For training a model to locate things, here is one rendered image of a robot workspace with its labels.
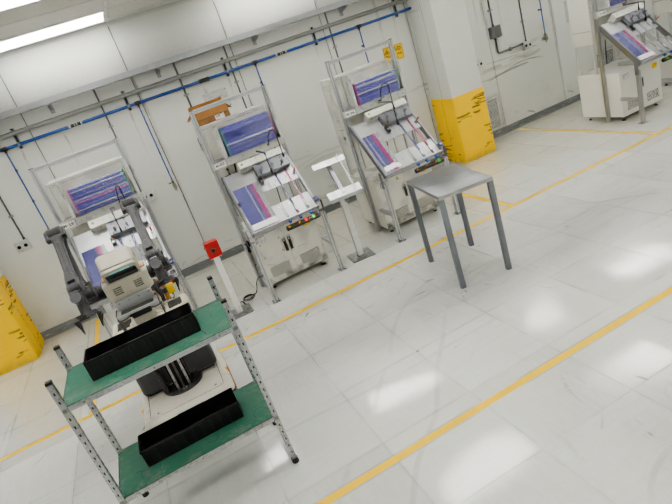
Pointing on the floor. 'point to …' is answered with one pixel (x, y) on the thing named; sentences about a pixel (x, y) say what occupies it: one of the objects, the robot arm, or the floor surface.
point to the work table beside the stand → (432, 183)
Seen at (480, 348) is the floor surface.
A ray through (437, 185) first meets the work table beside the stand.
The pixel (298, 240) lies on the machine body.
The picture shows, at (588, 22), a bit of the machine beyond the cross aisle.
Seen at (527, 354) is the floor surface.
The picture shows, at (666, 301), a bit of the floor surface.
